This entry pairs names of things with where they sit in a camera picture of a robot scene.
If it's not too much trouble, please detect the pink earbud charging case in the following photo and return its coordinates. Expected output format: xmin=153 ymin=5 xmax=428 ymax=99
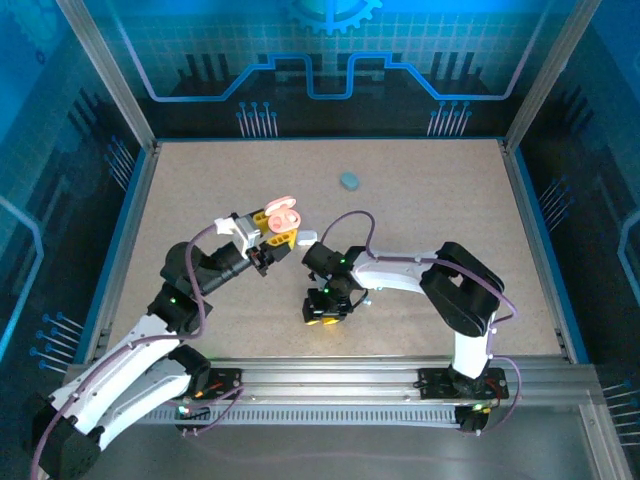
xmin=263 ymin=195 xmax=305 ymax=235

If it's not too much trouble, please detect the small controller board with LED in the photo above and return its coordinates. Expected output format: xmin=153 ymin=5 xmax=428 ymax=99
xmin=455 ymin=402 xmax=494 ymax=435
xmin=174 ymin=401 xmax=212 ymax=422

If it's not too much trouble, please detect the blue circuit-print backdrop panel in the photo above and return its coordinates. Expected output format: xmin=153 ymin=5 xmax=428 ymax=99
xmin=519 ymin=0 xmax=640 ymax=480
xmin=0 ymin=0 xmax=151 ymax=480
xmin=82 ymin=0 xmax=581 ymax=141

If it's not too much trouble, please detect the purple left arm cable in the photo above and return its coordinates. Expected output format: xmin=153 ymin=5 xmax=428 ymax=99
xmin=29 ymin=224 xmax=246 ymax=480

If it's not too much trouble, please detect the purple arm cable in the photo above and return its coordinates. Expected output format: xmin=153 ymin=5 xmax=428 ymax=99
xmin=29 ymin=224 xmax=246 ymax=480
xmin=318 ymin=210 xmax=524 ymax=436

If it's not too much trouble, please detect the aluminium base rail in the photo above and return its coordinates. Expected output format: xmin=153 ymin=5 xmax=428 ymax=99
xmin=64 ymin=353 xmax=601 ymax=405

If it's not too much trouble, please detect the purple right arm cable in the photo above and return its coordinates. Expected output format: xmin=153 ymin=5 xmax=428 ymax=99
xmin=318 ymin=210 xmax=524 ymax=436

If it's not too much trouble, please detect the slotted grey cable duct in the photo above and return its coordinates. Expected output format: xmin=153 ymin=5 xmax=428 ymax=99
xmin=109 ymin=402 xmax=469 ymax=427

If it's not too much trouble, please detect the aluminium frame side rail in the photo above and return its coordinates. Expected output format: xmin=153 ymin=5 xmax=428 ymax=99
xmin=29 ymin=139 xmax=162 ymax=480
xmin=498 ymin=139 xmax=636 ymax=480

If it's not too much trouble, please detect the aluminium frame post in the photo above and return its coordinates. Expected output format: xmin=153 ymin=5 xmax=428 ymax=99
xmin=503 ymin=0 xmax=604 ymax=149
xmin=53 ymin=0 xmax=157 ymax=151

